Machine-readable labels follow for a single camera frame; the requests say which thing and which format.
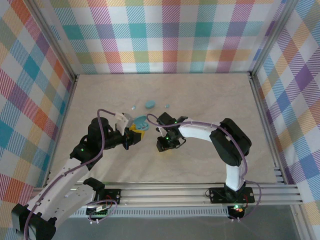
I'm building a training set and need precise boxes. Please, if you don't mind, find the aluminium frame post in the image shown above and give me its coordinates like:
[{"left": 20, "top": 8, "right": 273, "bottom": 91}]
[
  {"left": 26, "top": 0, "right": 79, "bottom": 85},
  {"left": 248, "top": 0, "right": 300, "bottom": 80}
]

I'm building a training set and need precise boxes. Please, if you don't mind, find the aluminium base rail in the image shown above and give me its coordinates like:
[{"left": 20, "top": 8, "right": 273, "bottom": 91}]
[{"left": 27, "top": 181, "right": 305, "bottom": 209}]

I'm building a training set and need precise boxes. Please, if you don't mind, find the grey metal panel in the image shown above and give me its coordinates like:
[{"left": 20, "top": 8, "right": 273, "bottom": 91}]
[{"left": 54, "top": 216, "right": 301, "bottom": 240}]

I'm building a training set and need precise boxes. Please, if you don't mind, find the grey slotted cable duct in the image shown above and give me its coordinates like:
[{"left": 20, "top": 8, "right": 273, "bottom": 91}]
[{"left": 72, "top": 209, "right": 230, "bottom": 218}]

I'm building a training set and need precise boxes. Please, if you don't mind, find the aluminium side rail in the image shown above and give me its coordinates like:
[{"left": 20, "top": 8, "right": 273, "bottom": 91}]
[
  {"left": 43, "top": 74, "right": 80, "bottom": 188},
  {"left": 249, "top": 72, "right": 291, "bottom": 185}
]

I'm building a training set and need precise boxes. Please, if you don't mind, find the teal earbud charging case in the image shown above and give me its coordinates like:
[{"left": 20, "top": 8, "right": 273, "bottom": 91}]
[{"left": 131, "top": 114, "right": 151, "bottom": 133}]

